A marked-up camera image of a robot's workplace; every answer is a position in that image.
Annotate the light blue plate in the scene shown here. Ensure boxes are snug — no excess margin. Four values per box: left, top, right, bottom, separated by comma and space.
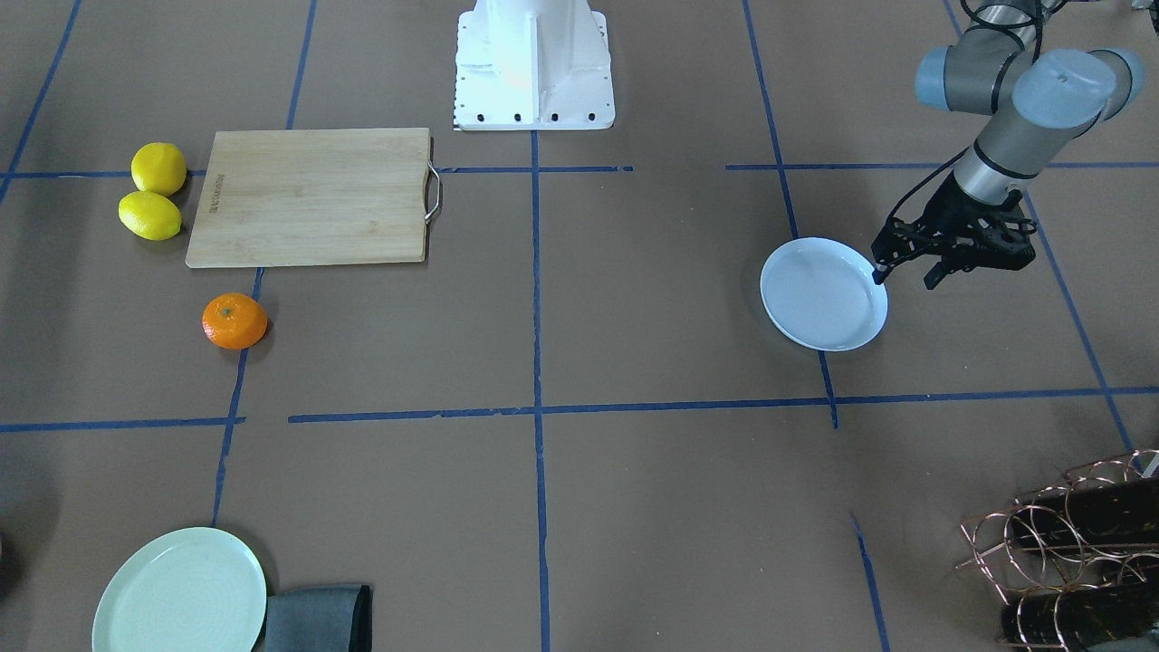
758, 239, 889, 352

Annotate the green wine bottle middle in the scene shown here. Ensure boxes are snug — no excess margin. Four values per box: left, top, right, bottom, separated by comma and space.
1003, 477, 1158, 556

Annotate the green wine bottle front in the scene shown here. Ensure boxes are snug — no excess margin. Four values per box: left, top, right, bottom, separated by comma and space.
1001, 583, 1158, 651

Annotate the yellow lemon near board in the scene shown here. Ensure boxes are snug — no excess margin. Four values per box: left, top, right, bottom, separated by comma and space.
119, 190, 183, 241

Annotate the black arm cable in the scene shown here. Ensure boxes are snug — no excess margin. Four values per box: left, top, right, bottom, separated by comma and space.
883, 0, 1051, 273

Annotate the light green plate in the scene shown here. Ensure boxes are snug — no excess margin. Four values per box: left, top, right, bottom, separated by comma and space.
92, 527, 267, 651

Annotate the green wine bottle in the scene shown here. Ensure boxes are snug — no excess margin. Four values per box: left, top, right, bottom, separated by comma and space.
1001, 583, 1158, 651
1003, 477, 1158, 556

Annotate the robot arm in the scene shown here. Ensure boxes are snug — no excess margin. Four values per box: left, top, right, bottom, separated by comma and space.
872, 1, 1145, 290

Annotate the dark grey folded cloth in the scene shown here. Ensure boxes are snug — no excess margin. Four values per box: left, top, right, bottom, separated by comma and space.
263, 583, 373, 651

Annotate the orange fruit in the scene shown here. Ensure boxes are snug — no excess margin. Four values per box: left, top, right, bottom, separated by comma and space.
201, 292, 269, 350

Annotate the copper wire bottle rack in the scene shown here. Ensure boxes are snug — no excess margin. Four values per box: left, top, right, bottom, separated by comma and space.
958, 449, 1158, 651

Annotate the wooden cutting board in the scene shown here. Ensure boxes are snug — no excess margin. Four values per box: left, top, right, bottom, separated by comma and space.
185, 129, 442, 269

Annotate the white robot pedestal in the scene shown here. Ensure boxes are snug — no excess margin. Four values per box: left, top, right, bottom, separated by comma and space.
453, 1, 617, 131

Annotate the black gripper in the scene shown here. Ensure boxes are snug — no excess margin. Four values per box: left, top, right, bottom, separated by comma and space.
872, 177, 1022, 291

